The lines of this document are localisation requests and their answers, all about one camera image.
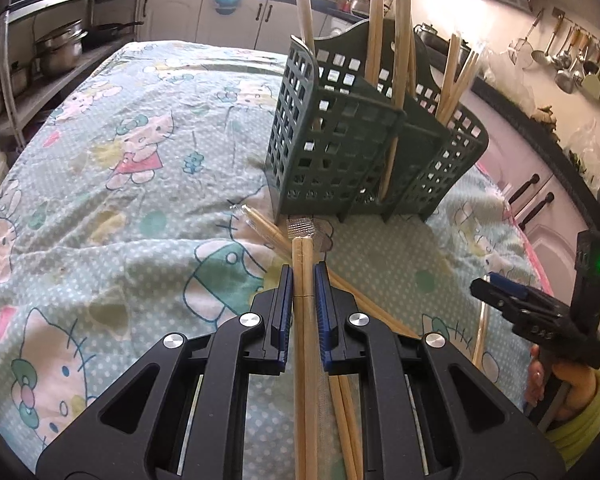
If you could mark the conch shell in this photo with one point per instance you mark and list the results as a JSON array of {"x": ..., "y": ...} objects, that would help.
[{"x": 545, "y": 115}]

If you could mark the steel pot with lid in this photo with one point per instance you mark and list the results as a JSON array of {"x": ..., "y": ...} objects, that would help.
[{"x": 357, "y": 2}]

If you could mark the metal kitchen shelf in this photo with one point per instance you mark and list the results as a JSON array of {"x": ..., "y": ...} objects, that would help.
[{"x": 45, "y": 10}]

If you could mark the hanging steel ladle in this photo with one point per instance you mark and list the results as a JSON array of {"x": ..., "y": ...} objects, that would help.
[{"x": 545, "y": 52}]

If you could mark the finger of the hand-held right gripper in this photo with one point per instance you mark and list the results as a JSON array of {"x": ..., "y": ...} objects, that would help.
[
  {"x": 512, "y": 283},
  {"x": 495, "y": 295}
]

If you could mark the blue hanging bowl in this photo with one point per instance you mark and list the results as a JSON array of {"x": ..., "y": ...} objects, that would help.
[{"x": 227, "y": 2}]

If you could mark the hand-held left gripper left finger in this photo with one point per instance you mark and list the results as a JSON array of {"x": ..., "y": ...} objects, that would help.
[{"x": 281, "y": 320}]

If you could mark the green plastic utensil holder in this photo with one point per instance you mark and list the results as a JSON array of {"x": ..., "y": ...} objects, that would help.
[{"x": 330, "y": 150}]

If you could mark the black frying pan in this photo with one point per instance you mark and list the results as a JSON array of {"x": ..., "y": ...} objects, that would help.
[{"x": 110, "y": 31}]

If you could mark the clear plastic bag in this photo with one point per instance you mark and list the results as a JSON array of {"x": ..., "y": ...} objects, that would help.
[{"x": 587, "y": 147}]

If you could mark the pink blanket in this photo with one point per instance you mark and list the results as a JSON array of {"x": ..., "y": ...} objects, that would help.
[{"x": 517, "y": 230}]

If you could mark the cartoon printed blanket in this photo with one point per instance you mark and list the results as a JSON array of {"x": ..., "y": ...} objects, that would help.
[{"x": 130, "y": 185}]

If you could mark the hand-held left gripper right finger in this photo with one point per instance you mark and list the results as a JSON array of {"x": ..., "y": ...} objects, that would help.
[{"x": 324, "y": 320}]

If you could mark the bamboo chopsticks pair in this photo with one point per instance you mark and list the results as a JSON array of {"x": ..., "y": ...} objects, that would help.
[
  {"x": 376, "y": 25},
  {"x": 481, "y": 330},
  {"x": 305, "y": 10},
  {"x": 402, "y": 35},
  {"x": 304, "y": 410},
  {"x": 450, "y": 77},
  {"x": 267, "y": 230},
  {"x": 347, "y": 425},
  {"x": 469, "y": 77}
]

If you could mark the person's right hand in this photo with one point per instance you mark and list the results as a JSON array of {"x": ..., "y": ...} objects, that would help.
[{"x": 577, "y": 385}]

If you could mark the stacked steel pots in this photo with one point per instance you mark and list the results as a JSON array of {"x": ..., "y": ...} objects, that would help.
[{"x": 60, "y": 47}]

